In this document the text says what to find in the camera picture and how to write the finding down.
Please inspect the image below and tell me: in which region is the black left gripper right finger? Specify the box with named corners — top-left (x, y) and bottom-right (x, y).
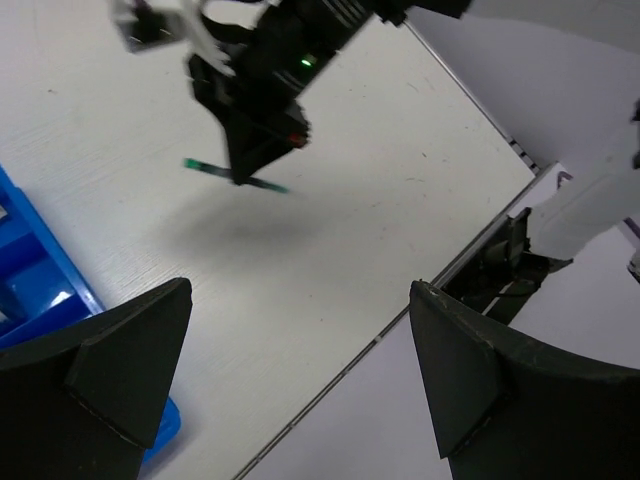
top-left (409, 281), bottom-right (639, 479)

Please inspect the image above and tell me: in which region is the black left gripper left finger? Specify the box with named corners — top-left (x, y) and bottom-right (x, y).
top-left (1, 278), bottom-right (192, 479)

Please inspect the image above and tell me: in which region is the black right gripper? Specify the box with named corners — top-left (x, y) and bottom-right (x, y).
top-left (188, 39), bottom-right (311, 185)

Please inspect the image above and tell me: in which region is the green ink pen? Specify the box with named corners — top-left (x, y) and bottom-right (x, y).
top-left (183, 158), bottom-right (290, 194)

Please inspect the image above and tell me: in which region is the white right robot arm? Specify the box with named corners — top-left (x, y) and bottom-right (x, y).
top-left (182, 1), bottom-right (639, 261)

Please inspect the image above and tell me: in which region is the blue plastic organizer tray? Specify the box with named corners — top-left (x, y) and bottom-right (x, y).
top-left (1, 177), bottom-right (181, 465)

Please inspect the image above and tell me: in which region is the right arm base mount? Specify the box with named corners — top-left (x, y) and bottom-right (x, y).
top-left (443, 207), bottom-right (573, 325)

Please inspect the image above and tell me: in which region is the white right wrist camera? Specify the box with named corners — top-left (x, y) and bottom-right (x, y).
top-left (108, 0), bottom-right (247, 77)

